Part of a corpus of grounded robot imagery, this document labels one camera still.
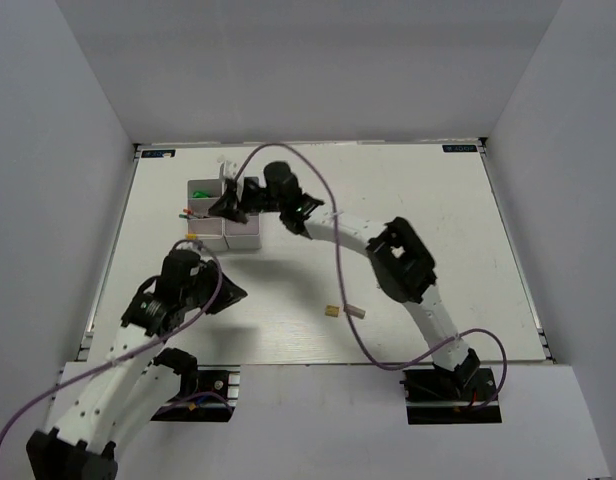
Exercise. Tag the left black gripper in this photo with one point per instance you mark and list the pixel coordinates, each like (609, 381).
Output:
(232, 294)

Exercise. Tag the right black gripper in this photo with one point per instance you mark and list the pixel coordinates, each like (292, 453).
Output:
(228, 205)

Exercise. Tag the green black highlighter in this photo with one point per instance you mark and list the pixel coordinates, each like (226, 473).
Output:
(199, 194)

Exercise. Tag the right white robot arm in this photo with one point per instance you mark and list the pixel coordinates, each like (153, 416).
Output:
(403, 266)

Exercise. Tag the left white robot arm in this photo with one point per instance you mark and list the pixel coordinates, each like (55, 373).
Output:
(140, 377)

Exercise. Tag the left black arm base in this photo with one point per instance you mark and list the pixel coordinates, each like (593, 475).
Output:
(208, 395)

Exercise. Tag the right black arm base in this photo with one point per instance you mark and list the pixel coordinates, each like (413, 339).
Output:
(432, 400)

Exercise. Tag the white left compartment container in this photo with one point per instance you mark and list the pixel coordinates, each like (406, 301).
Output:
(211, 230)

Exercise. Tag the white compartment container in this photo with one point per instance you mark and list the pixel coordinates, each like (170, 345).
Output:
(211, 230)
(247, 237)

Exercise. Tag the white right compartment container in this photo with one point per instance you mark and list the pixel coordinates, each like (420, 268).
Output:
(247, 237)

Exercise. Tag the left blue table label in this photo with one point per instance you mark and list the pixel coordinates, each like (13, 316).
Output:
(159, 153)

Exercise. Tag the blue table label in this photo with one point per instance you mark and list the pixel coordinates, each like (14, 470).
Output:
(459, 148)
(159, 153)

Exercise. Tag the tan eraser block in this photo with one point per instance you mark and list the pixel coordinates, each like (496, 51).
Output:
(332, 311)

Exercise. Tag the grey eraser block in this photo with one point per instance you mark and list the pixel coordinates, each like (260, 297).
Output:
(354, 311)

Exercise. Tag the right blue table label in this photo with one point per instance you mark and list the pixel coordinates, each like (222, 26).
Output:
(459, 148)

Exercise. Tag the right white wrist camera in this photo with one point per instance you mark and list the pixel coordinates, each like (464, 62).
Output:
(228, 169)

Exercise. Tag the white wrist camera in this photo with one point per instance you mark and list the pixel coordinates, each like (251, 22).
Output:
(191, 245)
(228, 169)

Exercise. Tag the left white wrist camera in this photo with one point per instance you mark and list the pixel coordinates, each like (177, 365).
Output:
(191, 245)

